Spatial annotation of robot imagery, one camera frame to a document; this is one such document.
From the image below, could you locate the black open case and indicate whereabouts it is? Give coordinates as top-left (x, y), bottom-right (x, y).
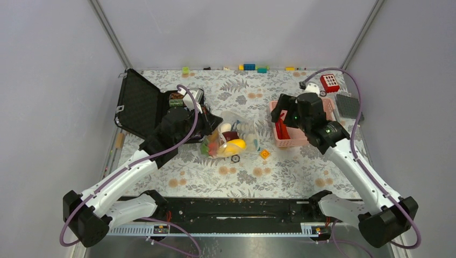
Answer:
top-left (115, 68), bottom-right (201, 143)

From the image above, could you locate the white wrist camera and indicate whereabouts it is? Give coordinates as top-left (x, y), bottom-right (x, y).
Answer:
top-left (177, 85), bottom-right (204, 113)
top-left (299, 81), bottom-right (320, 95)

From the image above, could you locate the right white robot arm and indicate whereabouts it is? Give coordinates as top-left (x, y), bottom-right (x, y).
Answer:
top-left (270, 92), bottom-right (418, 248)

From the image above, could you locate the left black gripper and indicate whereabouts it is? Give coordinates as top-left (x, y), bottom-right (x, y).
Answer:
top-left (175, 103), bottom-right (223, 146)

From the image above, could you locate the clear zip top bag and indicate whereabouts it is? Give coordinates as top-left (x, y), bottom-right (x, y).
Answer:
top-left (199, 111), bottom-right (260, 159)

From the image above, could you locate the red grid block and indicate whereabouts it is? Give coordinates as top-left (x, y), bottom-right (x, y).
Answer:
top-left (320, 74), bottom-right (340, 93)

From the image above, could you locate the yellow pepper toy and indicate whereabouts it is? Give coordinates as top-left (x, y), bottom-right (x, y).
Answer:
top-left (217, 139), bottom-right (247, 157)

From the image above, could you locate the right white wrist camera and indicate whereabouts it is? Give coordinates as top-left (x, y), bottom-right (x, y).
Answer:
top-left (299, 81), bottom-right (320, 95)

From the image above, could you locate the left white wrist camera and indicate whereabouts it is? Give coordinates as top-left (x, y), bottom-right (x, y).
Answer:
top-left (177, 85), bottom-right (204, 113)

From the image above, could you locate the orange square brick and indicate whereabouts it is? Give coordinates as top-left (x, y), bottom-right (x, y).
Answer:
top-left (259, 149), bottom-right (270, 160)

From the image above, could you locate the pink plastic basket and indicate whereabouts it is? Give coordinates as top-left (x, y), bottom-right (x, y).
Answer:
top-left (273, 98), bottom-right (335, 147)

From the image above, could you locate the wooden block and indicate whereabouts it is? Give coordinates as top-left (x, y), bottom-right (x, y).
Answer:
top-left (114, 133), bottom-right (125, 149)

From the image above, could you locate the dark red eggplant toy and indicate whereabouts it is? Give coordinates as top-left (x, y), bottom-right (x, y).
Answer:
top-left (222, 131), bottom-right (239, 142)

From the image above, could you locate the blue brick at wall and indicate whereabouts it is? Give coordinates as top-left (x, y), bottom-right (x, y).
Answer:
top-left (243, 63), bottom-right (256, 71)

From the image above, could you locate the black ring washer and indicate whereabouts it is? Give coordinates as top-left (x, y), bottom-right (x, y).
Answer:
top-left (231, 155), bottom-right (240, 163)

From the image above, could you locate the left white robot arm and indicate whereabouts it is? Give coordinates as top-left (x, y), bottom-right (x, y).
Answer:
top-left (60, 107), bottom-right (223, 247)

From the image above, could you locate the red chili toy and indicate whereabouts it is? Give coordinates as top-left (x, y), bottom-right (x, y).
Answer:
top-left (275, 113), bottom-right (290, 140)

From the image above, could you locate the green teal brick at wall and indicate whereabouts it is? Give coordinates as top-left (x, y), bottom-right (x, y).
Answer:
top-left (255, 66), bottom-right (269, 74)

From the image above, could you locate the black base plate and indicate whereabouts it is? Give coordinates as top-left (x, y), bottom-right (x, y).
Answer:
top-left (132, 197), bottom-right (343, 235)

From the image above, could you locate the white radish toy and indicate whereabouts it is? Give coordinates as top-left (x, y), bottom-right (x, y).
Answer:
top-left (218, 123), bottom-right (232, 134)

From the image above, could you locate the dark grey baseplate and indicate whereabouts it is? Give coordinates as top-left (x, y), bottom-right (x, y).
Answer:
top-left (335, 94), bottom-right (360, 121)

